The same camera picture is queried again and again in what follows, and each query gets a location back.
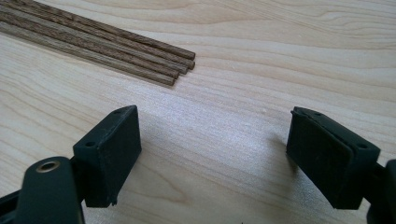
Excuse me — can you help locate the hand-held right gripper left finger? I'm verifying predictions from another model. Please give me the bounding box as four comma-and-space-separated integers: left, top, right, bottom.
72, 105, 143, 209

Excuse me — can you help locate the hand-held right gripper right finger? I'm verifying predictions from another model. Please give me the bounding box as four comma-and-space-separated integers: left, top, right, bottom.
285, 105, 382, 210

